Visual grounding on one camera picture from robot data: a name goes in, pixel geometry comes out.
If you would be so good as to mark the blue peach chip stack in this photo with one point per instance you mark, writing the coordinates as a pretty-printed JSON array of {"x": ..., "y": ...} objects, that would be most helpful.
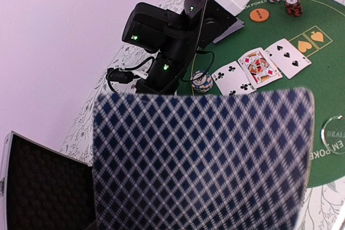
[{"x": 201, "y": 84}]

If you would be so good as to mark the blue playing card deck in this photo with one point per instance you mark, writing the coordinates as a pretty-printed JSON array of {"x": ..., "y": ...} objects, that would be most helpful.
[{"x": 201, "y": 162}]

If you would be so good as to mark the king of diamonds card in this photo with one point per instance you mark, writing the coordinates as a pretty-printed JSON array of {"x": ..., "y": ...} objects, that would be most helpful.
[{"x": 259, "y": 68}]

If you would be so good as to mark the orange big blind button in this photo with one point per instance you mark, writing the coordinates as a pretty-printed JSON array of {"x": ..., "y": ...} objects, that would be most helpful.
[{"x": 259, "y": 15}]

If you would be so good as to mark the three of spades card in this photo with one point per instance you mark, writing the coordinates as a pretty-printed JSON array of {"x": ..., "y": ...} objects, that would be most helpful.
[{"x": 287, "y": 58}]

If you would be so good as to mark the red chip stack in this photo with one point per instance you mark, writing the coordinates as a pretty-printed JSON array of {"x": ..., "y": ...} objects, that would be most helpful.
[{"x": 293, "y": 7}]

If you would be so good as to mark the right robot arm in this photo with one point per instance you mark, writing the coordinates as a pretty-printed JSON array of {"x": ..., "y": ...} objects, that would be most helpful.
[{"x": 176, "y": 37}]

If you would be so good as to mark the aluminium poker chip case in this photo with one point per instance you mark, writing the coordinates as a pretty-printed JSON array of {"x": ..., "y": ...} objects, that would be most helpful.
[{"x": 43, "y": 189}]

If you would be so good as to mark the round green poker mat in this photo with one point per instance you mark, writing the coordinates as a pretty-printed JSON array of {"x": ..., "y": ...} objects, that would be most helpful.
[{"x": 292, "y": 43}]

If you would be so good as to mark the clear dealer button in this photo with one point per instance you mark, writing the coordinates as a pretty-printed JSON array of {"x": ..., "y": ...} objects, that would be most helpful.
[{"x": 332, "y": 134}]

